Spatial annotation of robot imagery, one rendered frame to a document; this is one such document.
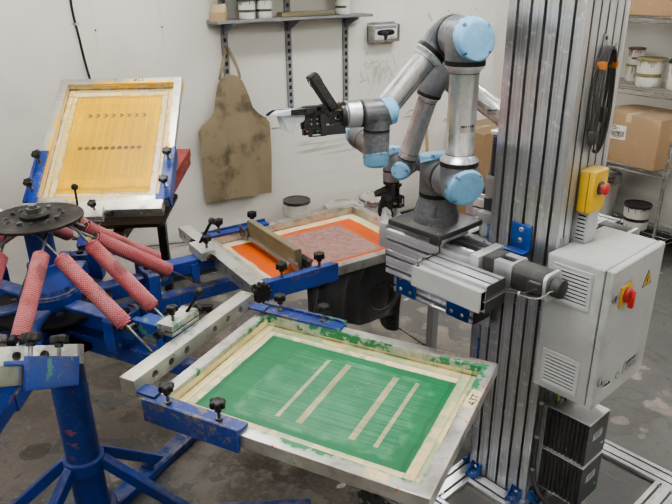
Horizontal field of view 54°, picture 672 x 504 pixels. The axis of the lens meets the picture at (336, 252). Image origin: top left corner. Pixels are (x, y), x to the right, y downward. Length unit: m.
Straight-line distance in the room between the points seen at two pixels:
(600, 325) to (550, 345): 0.20
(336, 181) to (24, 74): 2.34
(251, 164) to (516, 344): 2.85
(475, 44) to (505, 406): 1.27
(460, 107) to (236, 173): 2.97
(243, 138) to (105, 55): 1.04
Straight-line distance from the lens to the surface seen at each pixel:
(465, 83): 1.94
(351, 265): 2.53
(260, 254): 2.72
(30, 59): 4.27
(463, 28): 1.89
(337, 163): 5.20
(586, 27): 1.99
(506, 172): 2.16
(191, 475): 3.10
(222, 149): 4.62
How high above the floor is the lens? 2.02
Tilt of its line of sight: 23 degrees down
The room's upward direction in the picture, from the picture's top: 1 degrees counter-clockwise
